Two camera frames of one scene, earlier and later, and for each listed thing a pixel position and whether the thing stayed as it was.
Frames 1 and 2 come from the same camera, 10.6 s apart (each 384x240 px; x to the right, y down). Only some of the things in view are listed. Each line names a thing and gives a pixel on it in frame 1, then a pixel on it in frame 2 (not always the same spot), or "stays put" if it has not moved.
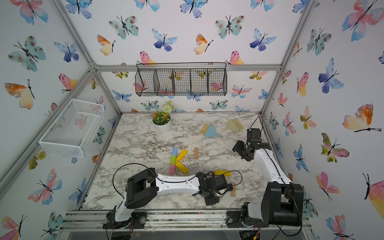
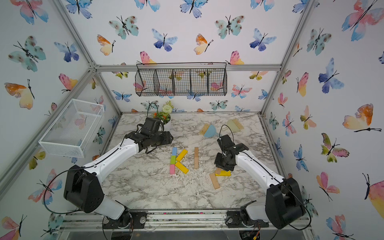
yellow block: x=182 y=155 stays put
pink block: x=172 y=169 stays put
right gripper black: x=238 y=147 to x=216 y=162
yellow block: x=181 y=167 stays put
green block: x=173 y=159 stays put
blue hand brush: x=209 y=130 stays put
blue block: x=174 y=151 stays put
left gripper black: x=210 y=203 to x=167 y=139
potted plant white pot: x=163 y=128 to x=164 y=115
